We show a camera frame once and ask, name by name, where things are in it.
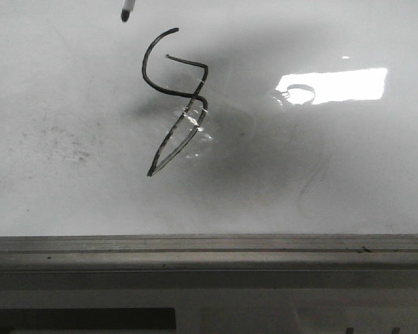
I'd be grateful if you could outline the white whiteboard marker pen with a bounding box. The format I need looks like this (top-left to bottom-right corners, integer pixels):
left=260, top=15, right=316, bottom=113
left=121, top=0, right=136, bottom=22

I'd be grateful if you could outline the white whiteboard with metal frame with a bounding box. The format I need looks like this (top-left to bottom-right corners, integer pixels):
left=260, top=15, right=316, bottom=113
left=0, top=1, right=418, bottom=272

